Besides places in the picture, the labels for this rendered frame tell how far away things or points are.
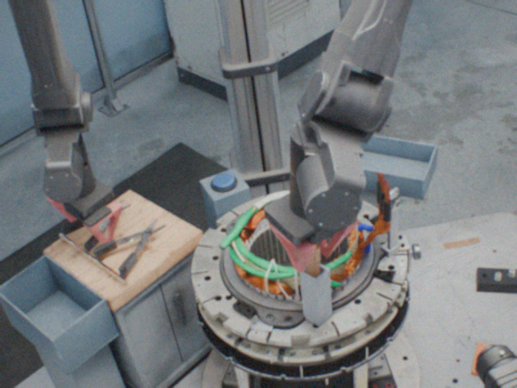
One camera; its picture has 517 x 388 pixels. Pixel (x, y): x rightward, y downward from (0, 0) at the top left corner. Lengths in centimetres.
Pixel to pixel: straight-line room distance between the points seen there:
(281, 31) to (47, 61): 268
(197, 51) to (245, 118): 210
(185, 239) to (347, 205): 50
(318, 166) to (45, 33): 38
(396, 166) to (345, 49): 65
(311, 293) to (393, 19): 38
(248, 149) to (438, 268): 46
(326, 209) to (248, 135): 77
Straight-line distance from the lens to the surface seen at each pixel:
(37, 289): 128
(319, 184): 73
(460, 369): 133
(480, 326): 143
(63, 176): 104
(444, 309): 145
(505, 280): 148
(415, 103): 346
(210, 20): 336
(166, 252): 119
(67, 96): 103
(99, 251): 118
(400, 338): 137
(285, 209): 86
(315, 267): 93
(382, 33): 75
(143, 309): 121
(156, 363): 131
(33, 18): 90
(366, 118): 77
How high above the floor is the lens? 185
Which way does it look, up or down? 39 degrees down
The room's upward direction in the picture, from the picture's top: 8 degrees counter-clockwise
